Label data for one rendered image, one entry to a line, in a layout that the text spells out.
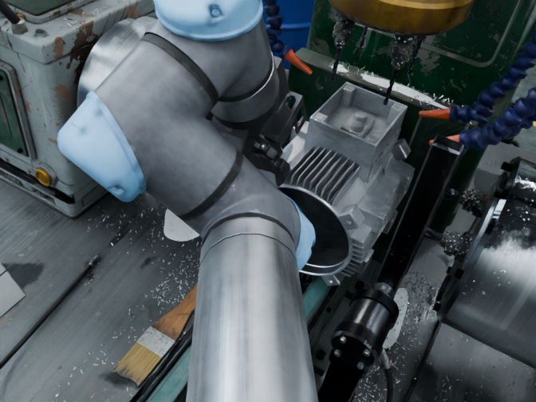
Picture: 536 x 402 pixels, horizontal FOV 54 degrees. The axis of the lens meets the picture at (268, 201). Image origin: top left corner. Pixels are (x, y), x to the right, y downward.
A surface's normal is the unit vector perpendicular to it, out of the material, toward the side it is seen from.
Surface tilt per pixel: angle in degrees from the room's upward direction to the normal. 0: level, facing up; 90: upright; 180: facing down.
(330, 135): 90
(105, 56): 39
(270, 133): 30
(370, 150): 90
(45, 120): 90
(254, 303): 13
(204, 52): 52
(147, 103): 46
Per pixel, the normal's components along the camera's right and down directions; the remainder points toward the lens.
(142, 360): 0.08, -0.71
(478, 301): -0.47, 0.44
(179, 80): 0.43, 0.12
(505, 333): -0.50, 0.63
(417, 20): 0.04, 0.70
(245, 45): 0.67, 0.62
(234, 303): -0.29, -0.80
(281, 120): -0.15, -0.34
